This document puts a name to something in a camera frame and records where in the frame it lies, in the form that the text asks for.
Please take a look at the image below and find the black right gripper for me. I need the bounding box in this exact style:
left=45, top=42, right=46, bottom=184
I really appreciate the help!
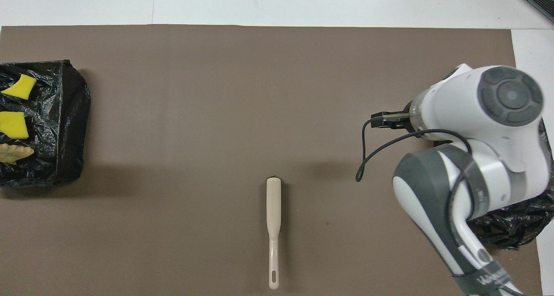
left=371, top=100, right=422, bottom=132

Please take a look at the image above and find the beige hand brush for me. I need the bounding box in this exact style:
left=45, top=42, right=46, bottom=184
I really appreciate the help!
left=266, top=176, right=282, bottom=290

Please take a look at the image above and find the small yellow sponge piece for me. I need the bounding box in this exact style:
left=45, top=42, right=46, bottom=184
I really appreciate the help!
left=1, top=74, right=38, bottom=101

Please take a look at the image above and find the large yellow sponge piece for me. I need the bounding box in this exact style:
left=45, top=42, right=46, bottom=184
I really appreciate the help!
left=0, top=111, right=30, bottom=140

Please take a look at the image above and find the beige torn bread chunk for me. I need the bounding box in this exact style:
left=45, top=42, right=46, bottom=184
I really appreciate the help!
left=0, top=143, right=35, bottom=165

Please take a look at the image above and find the bin with black bag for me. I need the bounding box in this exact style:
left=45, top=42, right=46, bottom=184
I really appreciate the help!
left=467, top=119, right=554, bottom=250
left=0, top=60, right=91, bottom=188

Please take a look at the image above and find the brown paper mat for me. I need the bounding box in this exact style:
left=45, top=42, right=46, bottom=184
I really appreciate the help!
left=0, top=25, right=544, bottom=296

